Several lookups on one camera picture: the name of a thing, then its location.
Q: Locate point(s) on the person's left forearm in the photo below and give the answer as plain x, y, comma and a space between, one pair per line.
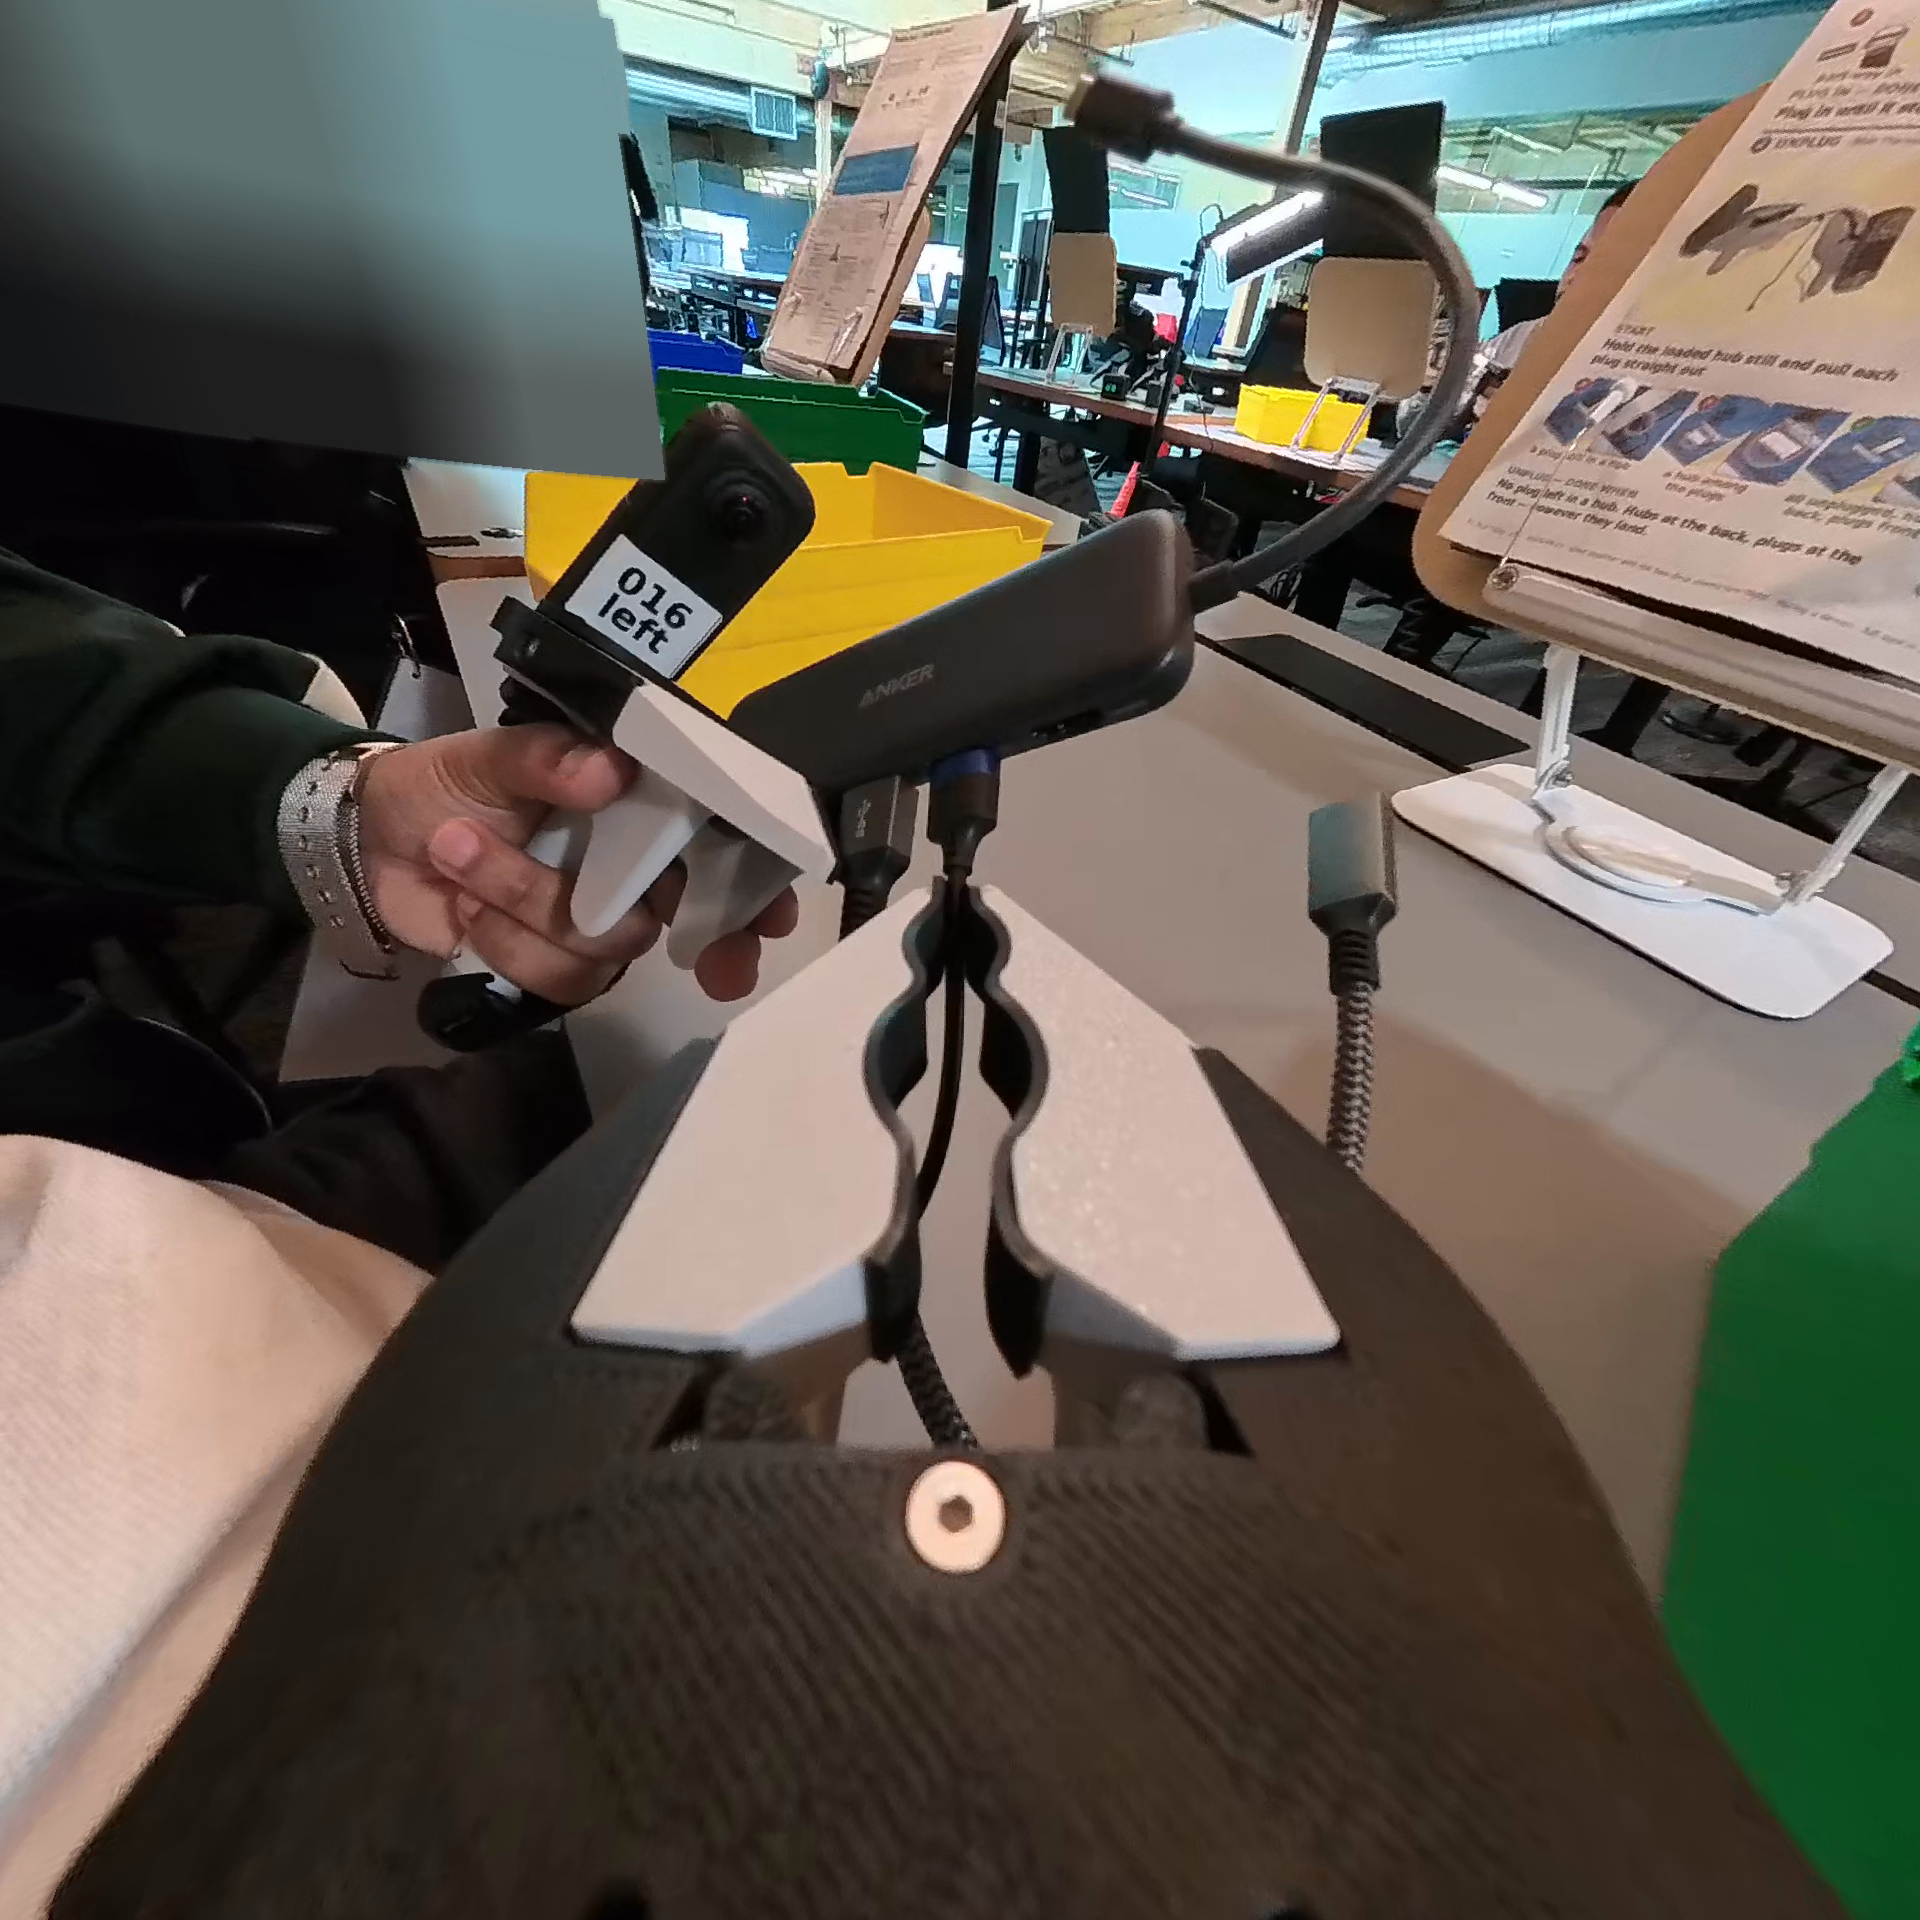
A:
152, 718

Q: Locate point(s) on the black USB hub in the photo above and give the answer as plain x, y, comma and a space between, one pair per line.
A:
1020, 631

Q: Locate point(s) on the silver wrist watch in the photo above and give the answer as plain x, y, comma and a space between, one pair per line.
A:
323, 855

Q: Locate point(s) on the printed instruction sheet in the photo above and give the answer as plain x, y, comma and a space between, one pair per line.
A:
1772, 375

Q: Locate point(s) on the person's cream trousers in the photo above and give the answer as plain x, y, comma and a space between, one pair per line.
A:
152, 1424

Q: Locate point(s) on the blue plastic bin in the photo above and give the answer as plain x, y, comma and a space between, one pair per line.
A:
697, 353

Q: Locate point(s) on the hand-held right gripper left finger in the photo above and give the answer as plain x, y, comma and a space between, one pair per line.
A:
734, 1185

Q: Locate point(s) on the brown board document stand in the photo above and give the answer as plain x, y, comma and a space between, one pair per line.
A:
899, 194

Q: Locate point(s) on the green plastic bin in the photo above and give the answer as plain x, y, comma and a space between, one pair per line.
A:
781, 428
1801, 1500

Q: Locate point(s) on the yellow plastic bin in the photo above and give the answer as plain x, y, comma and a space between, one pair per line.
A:
1303, 417
899, 555

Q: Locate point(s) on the person's left hand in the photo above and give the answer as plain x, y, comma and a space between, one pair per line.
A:
466, 812

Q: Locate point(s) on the black metal pole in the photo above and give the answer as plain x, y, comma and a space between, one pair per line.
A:
975, 300

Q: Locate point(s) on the small board stand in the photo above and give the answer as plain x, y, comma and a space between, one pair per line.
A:
1080, 286
1370, 324

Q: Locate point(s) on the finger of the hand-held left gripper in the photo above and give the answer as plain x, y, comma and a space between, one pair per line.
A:
719, 783

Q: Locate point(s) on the grey desk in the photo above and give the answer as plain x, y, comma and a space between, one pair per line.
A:
1500, 1077

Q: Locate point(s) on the white wooden document stand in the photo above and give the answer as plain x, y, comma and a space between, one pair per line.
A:
1650, 886

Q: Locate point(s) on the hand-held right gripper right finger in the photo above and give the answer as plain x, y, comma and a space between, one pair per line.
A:
1169, 1185

